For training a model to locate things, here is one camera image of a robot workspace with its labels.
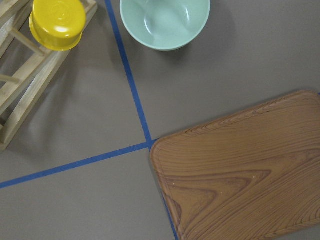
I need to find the green bowl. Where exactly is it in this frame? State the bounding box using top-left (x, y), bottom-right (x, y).
top-left (119, 0), bottom-right (211, 52)

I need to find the wooden cutting board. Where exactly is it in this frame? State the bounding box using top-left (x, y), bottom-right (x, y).
top-left (150, 90), bottom-right (320, 240)

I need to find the yellow cup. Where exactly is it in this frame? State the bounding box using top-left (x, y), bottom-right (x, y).
top-left (29, 0), bottom-right (86, 51)

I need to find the wooden cup rack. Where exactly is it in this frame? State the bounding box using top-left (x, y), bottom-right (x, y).
top-left (0, 0), bottom-right (98, 151)

